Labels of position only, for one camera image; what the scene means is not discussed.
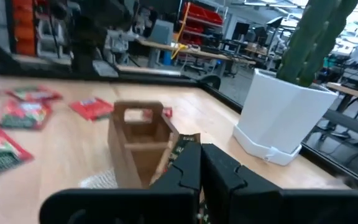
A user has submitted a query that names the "green cactus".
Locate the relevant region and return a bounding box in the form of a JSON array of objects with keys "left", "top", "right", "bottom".
[{"left": 275, "top": 0, "right": 358, "bottom": 88}]

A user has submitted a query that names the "wooden three-compartment tray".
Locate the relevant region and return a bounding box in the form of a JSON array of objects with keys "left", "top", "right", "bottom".
[{"left": 107, "top": 100, "right": 180, "bottom": 190}]

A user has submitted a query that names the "orange drawer cabinet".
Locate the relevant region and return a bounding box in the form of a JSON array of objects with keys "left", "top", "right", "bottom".
[{"left": 11, "top": 0, "right": 39, "bottom": 57}]

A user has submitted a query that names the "wooden workbench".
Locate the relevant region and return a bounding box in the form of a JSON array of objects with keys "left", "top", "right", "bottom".
[{"left": 137, "top": 39, "right": 257, "bottom": 67}]

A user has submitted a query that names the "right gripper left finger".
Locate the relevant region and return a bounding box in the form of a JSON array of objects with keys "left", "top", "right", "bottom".
[{"left": 39, "top": 141, "right": 202, "bottom": 224}]

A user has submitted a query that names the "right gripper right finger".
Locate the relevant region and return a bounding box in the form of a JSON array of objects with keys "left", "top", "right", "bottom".
[{"left": 201, "top": 142, "right": 358, "bottom": 224}]

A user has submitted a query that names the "white hexagonal plant pot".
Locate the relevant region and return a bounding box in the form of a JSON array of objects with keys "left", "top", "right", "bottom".
[{"left": 232, "top": 68, "right": 339, "bottom": 167}]

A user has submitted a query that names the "red storage bin shelf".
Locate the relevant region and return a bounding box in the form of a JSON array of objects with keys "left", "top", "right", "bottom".
[{"left": 178, "top": 1, "right": 224, "bottom": 45}]

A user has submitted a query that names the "yellow cable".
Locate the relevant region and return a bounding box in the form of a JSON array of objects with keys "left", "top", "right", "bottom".
[{"left": 170, "top": 2, "right": 193, "bottom": 60}]

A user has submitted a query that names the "round woven placemat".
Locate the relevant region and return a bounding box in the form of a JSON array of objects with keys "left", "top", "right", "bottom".
[{"left": 78, "top": 167, "right": 119, "bottom": 190}]

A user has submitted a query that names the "beige tea packet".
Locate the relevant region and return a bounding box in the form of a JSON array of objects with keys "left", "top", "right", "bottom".
[{"left": 162, "top": 133, "right": 202, "bottom": 177}]

